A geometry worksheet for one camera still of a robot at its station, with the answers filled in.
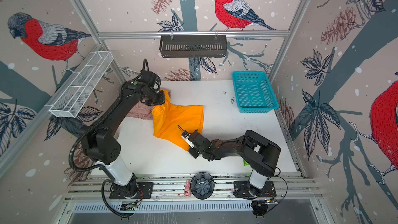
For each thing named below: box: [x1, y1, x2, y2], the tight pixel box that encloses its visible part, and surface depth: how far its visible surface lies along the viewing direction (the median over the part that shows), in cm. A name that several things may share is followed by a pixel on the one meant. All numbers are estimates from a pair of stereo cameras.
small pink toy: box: [183, 179, 192, 198], surface depth 73 cm
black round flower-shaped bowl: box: [190, 171, 215, 200], surface depth 75 cm
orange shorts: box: [152, 88, 205, 152], surface depth 98 cm
